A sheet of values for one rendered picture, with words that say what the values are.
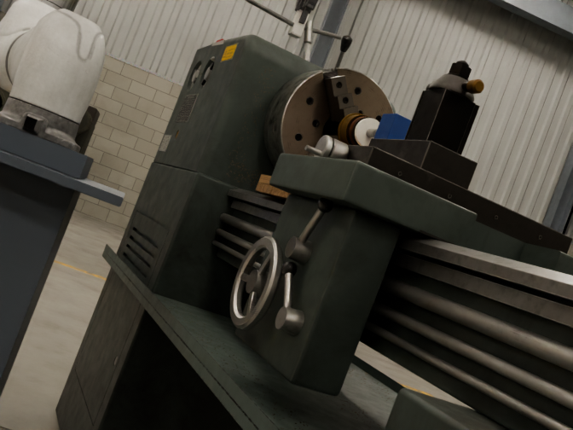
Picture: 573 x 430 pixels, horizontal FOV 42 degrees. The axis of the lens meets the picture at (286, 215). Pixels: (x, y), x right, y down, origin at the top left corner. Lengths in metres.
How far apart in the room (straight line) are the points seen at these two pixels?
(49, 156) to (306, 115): 0.62
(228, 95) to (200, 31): 10.18
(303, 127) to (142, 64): 10.24
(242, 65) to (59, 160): 0.60
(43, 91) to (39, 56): 0.07
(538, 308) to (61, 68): 1.09
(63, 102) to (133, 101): 10.25
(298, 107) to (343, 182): 0.79
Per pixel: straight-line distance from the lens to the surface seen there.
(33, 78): 1.62
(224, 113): 1.91
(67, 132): 1.63
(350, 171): 1.02
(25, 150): 1.55
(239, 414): 1.10
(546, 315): 0.86
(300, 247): 1.12
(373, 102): 1.89
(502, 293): 0.92
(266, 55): 1.95
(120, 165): 11.80
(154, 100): 11.86
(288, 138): 1.79
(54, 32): 1.63
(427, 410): 0.83
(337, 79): 1.80
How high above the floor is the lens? 0.79
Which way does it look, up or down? 2 degrees up
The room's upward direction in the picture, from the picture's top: 21 degrees clockwise
